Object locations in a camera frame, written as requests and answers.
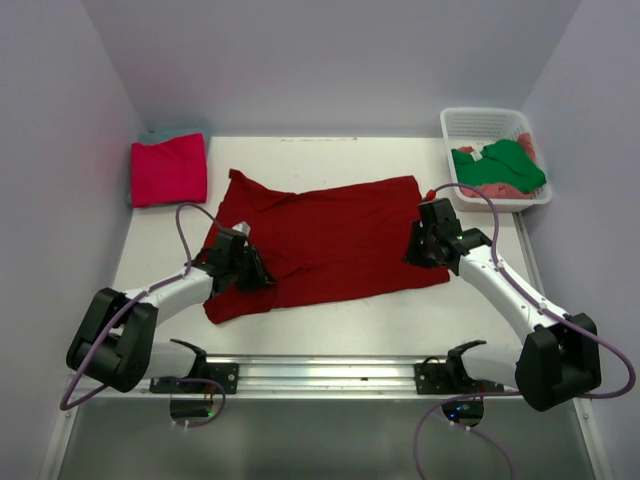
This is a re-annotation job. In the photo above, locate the dark red t shirt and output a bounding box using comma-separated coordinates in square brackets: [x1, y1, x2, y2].
[204, 170, 450, 325]

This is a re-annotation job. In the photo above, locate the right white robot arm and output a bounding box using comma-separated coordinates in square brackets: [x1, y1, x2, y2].
[405, 198, 601, 412]

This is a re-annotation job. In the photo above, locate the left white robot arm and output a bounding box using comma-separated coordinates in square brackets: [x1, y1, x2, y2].
[66, 222, 275, 393]

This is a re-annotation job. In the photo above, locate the salmon pink t shirt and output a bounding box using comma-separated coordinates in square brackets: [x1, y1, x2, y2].
[457, 132, 537, 200]

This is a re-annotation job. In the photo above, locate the green t shirt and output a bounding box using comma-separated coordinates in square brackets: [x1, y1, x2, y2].
[451, 139, 547, 194]

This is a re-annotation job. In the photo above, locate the folded pink t shirt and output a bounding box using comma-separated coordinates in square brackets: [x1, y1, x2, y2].
[130, 132, 209, 208]

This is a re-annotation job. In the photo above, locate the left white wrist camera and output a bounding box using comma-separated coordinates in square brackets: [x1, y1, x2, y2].
[232, 222, 251, 236]

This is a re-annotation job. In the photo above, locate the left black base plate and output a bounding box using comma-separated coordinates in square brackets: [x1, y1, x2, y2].
[150, 361, 239, 395]

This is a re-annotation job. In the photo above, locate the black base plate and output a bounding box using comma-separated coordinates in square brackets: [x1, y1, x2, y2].
[150, 361, 239, 395]
[414, 356, 504, 395]

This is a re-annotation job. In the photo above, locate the aluminium mounting rail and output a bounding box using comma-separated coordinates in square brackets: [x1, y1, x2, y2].
[64, 353, 591, 400]

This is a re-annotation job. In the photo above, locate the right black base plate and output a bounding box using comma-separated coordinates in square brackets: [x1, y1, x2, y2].
[414, 356, 504, 395]

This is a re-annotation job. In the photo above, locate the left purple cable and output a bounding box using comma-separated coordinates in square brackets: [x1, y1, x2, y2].
[59, 203, 221, 412]

